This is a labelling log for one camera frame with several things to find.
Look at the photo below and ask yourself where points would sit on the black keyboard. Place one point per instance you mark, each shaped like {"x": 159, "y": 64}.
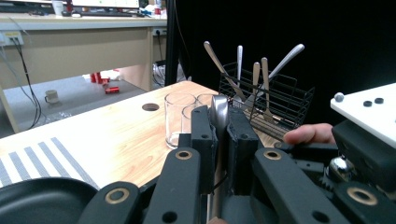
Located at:
{"x": 106, "y": 14}

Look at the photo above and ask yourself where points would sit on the black plate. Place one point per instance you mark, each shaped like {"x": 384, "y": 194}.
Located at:
{"x": 43, "y": 202}

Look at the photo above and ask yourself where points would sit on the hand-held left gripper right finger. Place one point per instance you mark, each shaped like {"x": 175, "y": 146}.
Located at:
{"x": 243, "y": 155}

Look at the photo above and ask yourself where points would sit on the red object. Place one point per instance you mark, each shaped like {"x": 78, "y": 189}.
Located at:
{"x": 111, "y": 90}

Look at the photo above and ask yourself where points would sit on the silver metal utensil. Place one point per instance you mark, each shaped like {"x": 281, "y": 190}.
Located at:
{"x": 239, "y": 62}
{"x": 288, "y": 57}
{"x": 256, "y": 73}
{"x": 214, "y": 59}

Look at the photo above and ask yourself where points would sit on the beige wooden desk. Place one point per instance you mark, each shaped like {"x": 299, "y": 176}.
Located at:
{"x": 77, "y": 53}

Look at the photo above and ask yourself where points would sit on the silver metal spoon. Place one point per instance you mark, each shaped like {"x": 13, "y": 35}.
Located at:
{"x": 219, "y": 115}

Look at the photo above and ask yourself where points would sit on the black table grommet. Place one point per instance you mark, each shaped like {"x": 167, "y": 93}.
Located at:
{"x": 150, "y": 107}

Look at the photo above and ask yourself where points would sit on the black curtain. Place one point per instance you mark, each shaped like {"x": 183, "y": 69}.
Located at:
{"x": 327, "y": 37}

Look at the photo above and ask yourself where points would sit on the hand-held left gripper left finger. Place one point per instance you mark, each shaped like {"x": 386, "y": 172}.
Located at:
{"x": 205, "y": 149}

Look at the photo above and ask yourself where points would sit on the red objects cluster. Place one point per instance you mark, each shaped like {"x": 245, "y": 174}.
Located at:
{"x": 97, "y": 77}

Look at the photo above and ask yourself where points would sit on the clear drinking glass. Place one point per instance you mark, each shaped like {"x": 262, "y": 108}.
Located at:
{"x": 174, "y": 124}
{"x": 186, "y": 121}
{"x": 204, "y": 99}

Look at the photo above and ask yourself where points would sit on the silver metal fork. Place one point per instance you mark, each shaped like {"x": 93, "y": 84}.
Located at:
{"x": 265, "y": 77}

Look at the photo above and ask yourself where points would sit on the grey mug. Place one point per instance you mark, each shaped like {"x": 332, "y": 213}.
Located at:
{"x": 51, "y": 96}

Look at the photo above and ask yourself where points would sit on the white cup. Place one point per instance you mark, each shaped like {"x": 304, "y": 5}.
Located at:
{"x": 58, "y": 6}

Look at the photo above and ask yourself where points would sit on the grey white striped placemat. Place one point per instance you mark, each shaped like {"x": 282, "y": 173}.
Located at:
{"x": 37, "y": 158}

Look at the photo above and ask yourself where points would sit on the computer monitor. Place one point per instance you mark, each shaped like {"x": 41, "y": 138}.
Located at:
{"x": 106, "y": 3}

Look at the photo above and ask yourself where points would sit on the wall socket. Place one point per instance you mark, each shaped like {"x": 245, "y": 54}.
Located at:
{"x": 159, "y": 31}

